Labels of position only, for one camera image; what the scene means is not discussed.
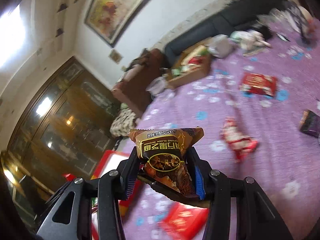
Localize large plain red snack bag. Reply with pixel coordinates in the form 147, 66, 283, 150
158, 202, 209, 240

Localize red white small snack packet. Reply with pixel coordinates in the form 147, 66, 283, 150
220, 118, 259, 163

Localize brown black sesame snack bag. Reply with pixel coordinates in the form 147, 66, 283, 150
128, 127, 204, 197

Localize dark purple snack packet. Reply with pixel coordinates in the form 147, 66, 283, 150
299, 109, 320, 138

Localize red jujube snack packet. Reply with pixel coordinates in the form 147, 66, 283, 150
239, 72, 278, 97

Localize cardboard box of snacks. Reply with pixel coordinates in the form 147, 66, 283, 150
167, 37, 213, 89

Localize red shallow tray box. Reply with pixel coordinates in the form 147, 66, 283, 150
62, 149, 143, 240

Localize wooden glass cabinet doors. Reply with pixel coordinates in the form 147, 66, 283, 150
1, 57, 120, 230

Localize patterned blanket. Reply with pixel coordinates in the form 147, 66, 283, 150
110, 108, 138, 138

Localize purple floral tablecloth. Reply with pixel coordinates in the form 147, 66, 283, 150
138, 24, 319, 239

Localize brown armchair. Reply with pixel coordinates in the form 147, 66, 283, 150
111, 48, 167, 118

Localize white ceramic mug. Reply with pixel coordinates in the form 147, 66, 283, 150
207, 34, 235, 59

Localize white crumpled cloth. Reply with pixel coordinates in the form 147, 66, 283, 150
229, 30, 271, 57

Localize black pouch on table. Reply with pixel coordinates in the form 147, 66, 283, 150
250, 22, 273, 40

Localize white round container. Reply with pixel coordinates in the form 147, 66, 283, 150
298, 5, 316, 34

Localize framed horse painting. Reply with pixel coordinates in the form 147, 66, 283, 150
85, 0, 150, 48

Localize black leather sofa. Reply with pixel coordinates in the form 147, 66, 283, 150
164, 0, 286, 68

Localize black phone stand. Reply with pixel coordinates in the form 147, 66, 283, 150
284, 1, 311, 46

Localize small wall plaque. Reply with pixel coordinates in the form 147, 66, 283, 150
108, 49, 123, 64

